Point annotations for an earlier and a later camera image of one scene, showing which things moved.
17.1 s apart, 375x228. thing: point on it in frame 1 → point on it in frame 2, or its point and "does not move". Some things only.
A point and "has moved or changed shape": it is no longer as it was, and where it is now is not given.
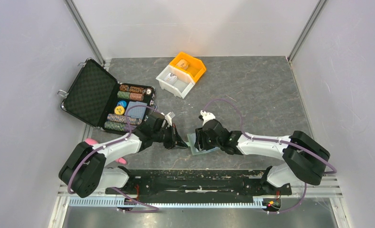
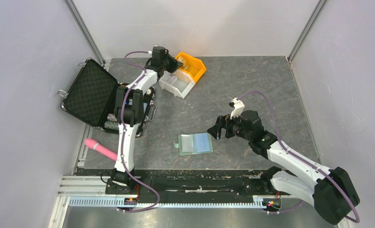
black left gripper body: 166,136 → 169,64
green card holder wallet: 191,137 has moved or changed shape
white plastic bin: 176,81 does not move
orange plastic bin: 190,63 does not move
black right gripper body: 205,142 → 233,126
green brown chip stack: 119,126 does not move
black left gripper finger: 180,142 → 179,64
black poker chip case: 95,94 does not move
